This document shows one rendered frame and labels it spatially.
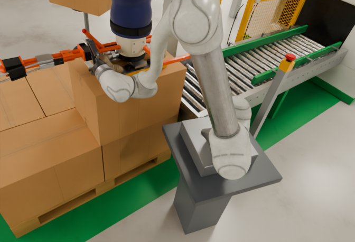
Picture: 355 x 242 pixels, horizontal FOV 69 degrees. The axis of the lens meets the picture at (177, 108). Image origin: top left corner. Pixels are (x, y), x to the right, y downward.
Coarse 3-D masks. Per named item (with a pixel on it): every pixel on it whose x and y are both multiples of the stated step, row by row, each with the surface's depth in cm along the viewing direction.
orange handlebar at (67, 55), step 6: (150, 36) 155; (114, 42) 144; (102, 48) 137; (108, 48) 139; (114, 48) 140; (144, 48) 144; (54, 54) 127; (60, 54) 129; (66, 54) 128; (72, 54) 129; (78, 54) 130; (150, 54) 141; (186, 54) 144; (24, 60) 121; (30, 60) 122; (66, 60) 129; (168, 60) 137; (174, 60) 139; (180, 60) 142; (0, 66) 115; (36, 66) 121
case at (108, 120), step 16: (80, 64) 149; (176, 64) 163; (80, 80) 144; (96, 80) 140; (160, 80) 153; (176, 80) 163; (80, 96) 156; (96, 96) 131; (160, 96) 162; (176, 96) 173; (80, 112) 170; (96, 112) 139; (112, 112) 145; (128, 112) 153; (144, 112) 163; (160, 112) 173; (176, 112) 185; (96, 128) 150; (112, 128) 154; (128, 128) 163
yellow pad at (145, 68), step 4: (144, 60) 156; (148, 60) 151; (128, 64) 146; (148, 64) 153; (124, 68) 147; (128, 68) 145; (132, 68) 148; (136, 68) 148; (140, 68) 149; (144, 68) 149; (148, 68) 151; (124, 72) 144; (128, 72) 144; (132, 72) 146; (136, 72) 146
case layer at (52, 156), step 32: (64, 64) 213; (0, 96) 177; (32, 96) 181; (64, 96) 185; (0, 128) 157; (32, 128) 160; (64, 128) 164; (160, 128) 186; (0, 160) 141; (32, 160) 144; (64, 160) 147; (96, 160) 164; (128, 160) 187; (0, 192) 132; (32, 192) 146; (64, 192) 164
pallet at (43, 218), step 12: (156, 156) 208; (168, 156) 221; (132, 168) 196; (144, 168) 212; (108, 180) 186; (120, 180) 200; (84, 192) 177; (96, 192) 186; (60, 204) 169; (72, 204) 181; (36, 216) 161; (48, 216) 173; (12, 228) 154; (24, 228) 161
